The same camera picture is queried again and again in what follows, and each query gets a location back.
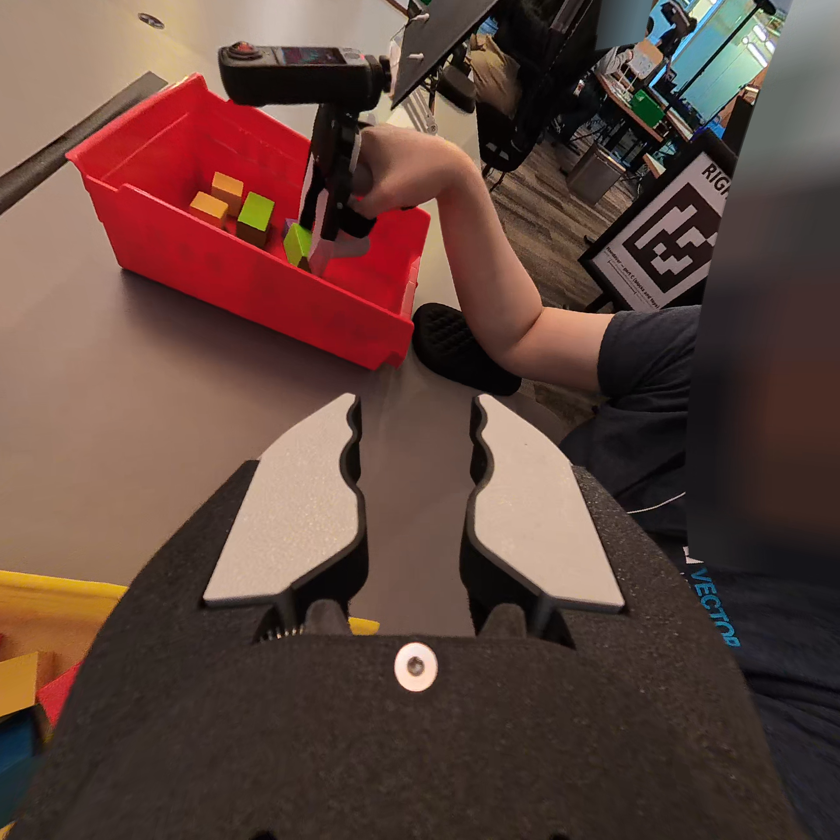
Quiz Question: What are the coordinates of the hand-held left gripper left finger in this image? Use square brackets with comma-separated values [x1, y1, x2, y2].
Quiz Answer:
[202, 392, 368, 627]

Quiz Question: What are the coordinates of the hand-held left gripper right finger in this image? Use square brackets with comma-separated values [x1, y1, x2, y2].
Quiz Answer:
[461, 394, 626, 631]

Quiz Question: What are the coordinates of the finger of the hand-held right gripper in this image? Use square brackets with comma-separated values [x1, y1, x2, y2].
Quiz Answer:
[298, 164, 368, 277]

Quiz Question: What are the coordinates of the red plastic bin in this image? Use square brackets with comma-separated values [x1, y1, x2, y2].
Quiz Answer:
[66, 72, 432, 371]

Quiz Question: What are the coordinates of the long green wooden block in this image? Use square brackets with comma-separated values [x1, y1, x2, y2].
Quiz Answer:
[236, 192, 276, 249]

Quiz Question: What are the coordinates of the orange wooden block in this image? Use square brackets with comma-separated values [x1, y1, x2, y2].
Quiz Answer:
[210, 172, 245, 219]

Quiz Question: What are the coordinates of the yellow wooden cube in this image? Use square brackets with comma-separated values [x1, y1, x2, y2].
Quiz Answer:
[189, 192, 230, 229]
[0, 651, 42, 719]

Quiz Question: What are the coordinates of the yellow plastic bin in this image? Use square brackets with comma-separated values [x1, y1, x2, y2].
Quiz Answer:
[0, 570, 382, 824]

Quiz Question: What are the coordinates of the blue rectangular wooden block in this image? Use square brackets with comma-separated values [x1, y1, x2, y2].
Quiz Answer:
[0, 705, 55, 798]

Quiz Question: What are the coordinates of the person's right forearm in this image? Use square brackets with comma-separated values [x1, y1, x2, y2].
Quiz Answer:
[436, 154, 614, 388]

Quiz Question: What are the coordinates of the person's right hand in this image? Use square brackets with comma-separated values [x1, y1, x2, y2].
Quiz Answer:
[351, 125, 476, 221]

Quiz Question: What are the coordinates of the dark display board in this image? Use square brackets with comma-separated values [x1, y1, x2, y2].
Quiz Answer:
[390, 0, 503, 109]

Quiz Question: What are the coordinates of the black table pad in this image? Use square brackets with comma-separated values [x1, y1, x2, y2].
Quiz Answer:
[436, 64, 476, 114]

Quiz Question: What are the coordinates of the black mesh pad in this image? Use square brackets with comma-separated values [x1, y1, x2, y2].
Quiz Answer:
[412, 303, 522, 396]

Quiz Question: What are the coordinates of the black office chair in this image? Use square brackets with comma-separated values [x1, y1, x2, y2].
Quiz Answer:
[478, 39, 601, 191]

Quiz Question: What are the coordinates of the grey trash can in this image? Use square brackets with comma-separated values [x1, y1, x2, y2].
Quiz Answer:
[567, 141, 632, 206]

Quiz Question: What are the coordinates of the red wooden cube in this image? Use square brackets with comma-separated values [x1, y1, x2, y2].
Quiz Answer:
[36, 659, 85, 728]

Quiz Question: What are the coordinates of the framed marker sign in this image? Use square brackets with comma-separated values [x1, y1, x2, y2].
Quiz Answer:
[577, 134, 739, 314]

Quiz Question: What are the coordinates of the wooden display board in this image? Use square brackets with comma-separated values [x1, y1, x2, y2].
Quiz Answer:
[620, 39, 667, 96]

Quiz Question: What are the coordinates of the thin white cable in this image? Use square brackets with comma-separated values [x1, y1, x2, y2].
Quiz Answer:
[626, 492, 686, 516]

